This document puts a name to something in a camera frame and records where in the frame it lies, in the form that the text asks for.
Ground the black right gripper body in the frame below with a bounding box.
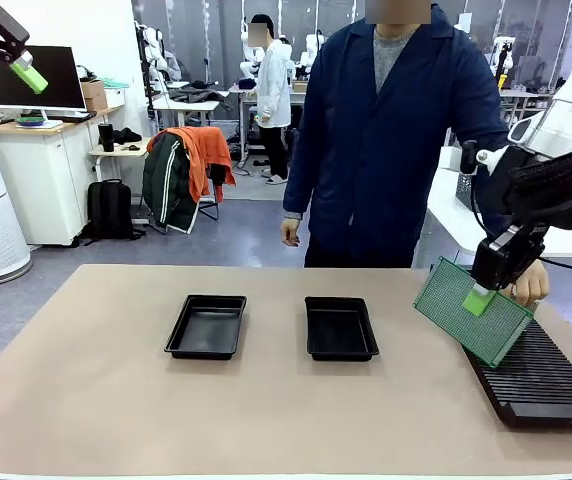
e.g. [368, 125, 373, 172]
[502, 171, 572, 231]

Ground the green perforated circuit board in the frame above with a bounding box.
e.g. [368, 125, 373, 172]
[412, 256, 536, 370]

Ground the black plastic ESD tray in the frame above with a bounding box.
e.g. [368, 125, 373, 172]
[164, 294, 248, 361]
[304, 296, 381, 362]

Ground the person's right forearm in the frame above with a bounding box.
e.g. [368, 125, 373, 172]
[282, 159, 320, 221]

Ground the person's left hand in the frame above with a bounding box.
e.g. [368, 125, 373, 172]
[514, 259, 551, 306]

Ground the person's right hand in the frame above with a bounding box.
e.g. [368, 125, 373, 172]
[279, 218, 301, 248]

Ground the black computer monitor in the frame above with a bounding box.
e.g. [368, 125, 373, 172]
[0, 45, 88, 121]

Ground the white side table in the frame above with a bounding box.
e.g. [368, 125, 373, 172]
[423, 144, 572, 261]

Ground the cardboard box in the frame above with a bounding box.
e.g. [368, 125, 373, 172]
[79, 78, 109, 113]

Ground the grey mesh basket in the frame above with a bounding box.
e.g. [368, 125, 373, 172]
[455, 172, 476, 211]

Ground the white storage box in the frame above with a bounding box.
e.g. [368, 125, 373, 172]
[103, 79, 131, 109]

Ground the black tumbler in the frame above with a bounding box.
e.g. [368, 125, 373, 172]
[97, 123, 116, 153]

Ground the white cabinet desk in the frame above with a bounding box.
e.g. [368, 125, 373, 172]
[0, 104, 128, 247]

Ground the small beige table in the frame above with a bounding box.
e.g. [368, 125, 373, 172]
[88, 138, 153, 182]

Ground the black slotted board rack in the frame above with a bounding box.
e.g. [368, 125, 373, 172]
[463, 317, 572, 430]

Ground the black backpack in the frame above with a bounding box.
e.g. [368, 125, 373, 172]
[81, 178, 146, 245]

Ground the person in navy coat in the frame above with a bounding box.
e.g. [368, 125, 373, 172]
[282, 0, 517, 269]

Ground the dark green striped jacket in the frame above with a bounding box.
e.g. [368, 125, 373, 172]
[142, 132, 202, 235]

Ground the orange jacket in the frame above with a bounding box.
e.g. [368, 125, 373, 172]
[146, 126, 238, 204]

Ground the white background work table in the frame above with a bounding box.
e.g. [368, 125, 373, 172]
[228, 82, 312, 166]

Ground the person in white lab coat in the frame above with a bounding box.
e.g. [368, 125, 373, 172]
[246, 13, 293, 186]

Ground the black right arm cable sleeve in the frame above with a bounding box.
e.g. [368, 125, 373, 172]
[509, 143, 572, 187]

